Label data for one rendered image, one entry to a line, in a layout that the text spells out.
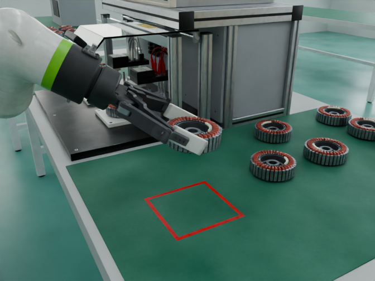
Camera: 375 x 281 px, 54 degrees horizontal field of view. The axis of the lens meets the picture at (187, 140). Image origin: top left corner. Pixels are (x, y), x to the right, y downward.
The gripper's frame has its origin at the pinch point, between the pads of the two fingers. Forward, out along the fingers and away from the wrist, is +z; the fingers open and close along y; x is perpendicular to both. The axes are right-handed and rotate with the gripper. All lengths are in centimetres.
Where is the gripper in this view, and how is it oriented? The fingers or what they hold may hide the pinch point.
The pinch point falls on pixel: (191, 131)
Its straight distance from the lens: 71.2
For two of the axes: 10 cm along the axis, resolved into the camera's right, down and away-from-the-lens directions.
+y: -1.1, -4.2, 9.0
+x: -5.0, 8.0, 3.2
